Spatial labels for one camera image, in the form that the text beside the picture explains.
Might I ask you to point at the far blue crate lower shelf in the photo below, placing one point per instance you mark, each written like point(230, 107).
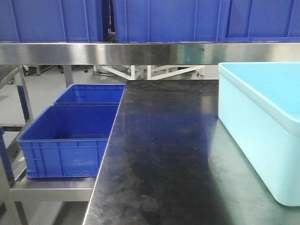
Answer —
point(91, 94)

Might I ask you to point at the blue crate shelf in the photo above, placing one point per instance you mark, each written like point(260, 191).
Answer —
point(67, 141)
point(91, 94)

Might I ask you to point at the near blue crate lower shelf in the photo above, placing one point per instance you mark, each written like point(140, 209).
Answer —
point(67, 141)

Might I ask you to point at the stainless lower side shelf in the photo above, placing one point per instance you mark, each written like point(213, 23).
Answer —
point(16, 189)

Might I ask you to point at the upper middle blue crate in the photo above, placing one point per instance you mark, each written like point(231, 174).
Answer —
point(170, 20)

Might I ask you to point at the blue crate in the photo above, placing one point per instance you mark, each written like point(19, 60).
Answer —
point(263, 21)
point(170, 20)
point(54, 20)

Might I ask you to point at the light blue plastic tub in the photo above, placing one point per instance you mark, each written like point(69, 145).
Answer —
point(259, 104)

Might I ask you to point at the upper right blue crate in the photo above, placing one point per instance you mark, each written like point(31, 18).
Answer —
point(263, 21)

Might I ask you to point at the upper left blue crate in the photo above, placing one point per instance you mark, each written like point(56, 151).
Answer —
point(54, 20)

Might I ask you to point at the white metal frame background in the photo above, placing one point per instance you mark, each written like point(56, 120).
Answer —
point(148, 72)

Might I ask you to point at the stainless steel shelf rail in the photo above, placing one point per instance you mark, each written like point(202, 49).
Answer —
point(145, 53)

